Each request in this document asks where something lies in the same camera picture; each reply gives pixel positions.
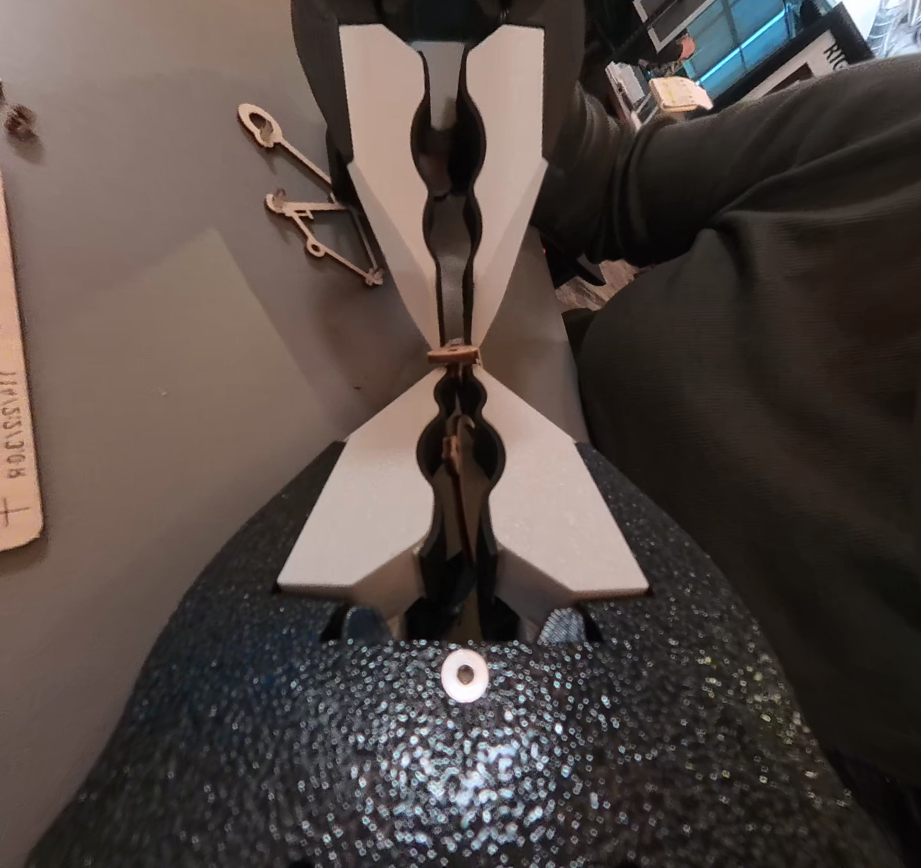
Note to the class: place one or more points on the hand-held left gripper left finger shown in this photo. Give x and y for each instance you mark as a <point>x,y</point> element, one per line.
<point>360,522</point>

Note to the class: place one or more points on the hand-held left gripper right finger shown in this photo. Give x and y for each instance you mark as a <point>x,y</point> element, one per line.
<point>568,522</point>

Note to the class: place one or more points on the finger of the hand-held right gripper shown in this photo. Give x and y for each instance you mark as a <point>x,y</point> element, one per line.
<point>374,127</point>
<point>514,127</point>

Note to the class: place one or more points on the wooden model arm part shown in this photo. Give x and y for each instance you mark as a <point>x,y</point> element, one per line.
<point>455,465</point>

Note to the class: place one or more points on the small round wooden wheel part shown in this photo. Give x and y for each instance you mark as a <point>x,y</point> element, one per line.
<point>452,355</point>

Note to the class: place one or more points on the person's right forearm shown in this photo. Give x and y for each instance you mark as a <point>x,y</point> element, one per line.
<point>719,162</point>

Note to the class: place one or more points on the laser-cut wooden parts sheet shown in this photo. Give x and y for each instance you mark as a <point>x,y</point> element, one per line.
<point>18,414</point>

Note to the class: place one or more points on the wooden linkage part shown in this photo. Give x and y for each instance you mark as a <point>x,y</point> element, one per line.
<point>275,203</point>

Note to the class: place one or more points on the pale yellow box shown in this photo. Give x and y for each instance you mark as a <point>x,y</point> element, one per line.
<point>680,96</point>

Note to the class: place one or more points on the small dark wooden bit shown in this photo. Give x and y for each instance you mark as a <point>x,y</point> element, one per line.
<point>21,121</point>

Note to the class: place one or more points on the black framed sign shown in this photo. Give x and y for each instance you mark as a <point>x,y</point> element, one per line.
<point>827,55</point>

